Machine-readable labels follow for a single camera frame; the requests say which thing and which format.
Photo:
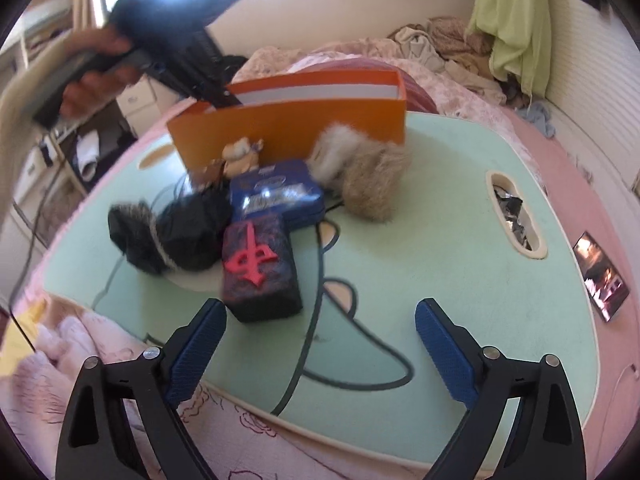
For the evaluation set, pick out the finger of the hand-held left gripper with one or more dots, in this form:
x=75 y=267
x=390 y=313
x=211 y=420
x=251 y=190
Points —
x=220 y=95

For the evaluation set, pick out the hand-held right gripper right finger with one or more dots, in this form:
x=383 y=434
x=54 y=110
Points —
x=445 y=350

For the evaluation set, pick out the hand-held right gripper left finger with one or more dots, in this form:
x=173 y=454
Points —
x=195 y=350

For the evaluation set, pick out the cream plush toy figure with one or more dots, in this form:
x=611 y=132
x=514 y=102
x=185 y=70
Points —
x=242 y=152

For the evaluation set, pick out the orange cardboard box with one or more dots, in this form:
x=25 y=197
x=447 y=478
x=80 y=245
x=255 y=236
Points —
x=300 y=115

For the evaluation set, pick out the dark block with red symbol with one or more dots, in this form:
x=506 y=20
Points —
x=260 y=270

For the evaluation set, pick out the blue tin box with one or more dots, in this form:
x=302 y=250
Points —
x=280 y=195

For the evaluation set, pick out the black lace scrunchie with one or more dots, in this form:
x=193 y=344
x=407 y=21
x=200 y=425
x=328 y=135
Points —
x=185 y=230

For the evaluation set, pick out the cream fur pom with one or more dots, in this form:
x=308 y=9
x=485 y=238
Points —
x=332 y=152

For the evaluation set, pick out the person's left forearm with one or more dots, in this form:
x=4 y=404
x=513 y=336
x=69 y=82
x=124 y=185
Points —
x=15 y=135

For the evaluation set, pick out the green cartoon desktop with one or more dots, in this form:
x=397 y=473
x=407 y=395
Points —
x=450 y=210

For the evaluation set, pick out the person's left hand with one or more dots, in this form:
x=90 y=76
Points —
x=90 y=92

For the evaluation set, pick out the white bedside cabinet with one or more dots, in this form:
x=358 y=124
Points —
x=140 y=100

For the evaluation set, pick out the foil wrappers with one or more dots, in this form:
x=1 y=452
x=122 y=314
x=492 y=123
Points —
x=510 y=210

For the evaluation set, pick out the white rose print quilt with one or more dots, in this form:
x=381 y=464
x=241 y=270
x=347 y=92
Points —
x=45 y=410

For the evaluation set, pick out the yellow cloth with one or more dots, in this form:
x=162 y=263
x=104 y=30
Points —
x=20 y=340

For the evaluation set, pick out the maroon pillow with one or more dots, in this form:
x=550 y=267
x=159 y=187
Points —
x=420 y=95

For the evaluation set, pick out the pink bed sheet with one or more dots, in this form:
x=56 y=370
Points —
x=575 y=185

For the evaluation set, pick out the beige clothes pile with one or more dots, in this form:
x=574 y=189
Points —
x=440 y=40

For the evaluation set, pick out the cream floral quilt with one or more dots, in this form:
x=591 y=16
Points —
x=465 y=100

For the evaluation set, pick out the blue-grey cloth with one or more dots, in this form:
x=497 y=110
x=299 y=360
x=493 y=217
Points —
x=540 y=117

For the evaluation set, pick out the light green garment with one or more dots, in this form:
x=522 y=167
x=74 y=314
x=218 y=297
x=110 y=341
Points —
x=515 y=20

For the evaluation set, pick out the white louvred door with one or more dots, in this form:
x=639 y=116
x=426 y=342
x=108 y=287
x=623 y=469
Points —
x=600 y=85

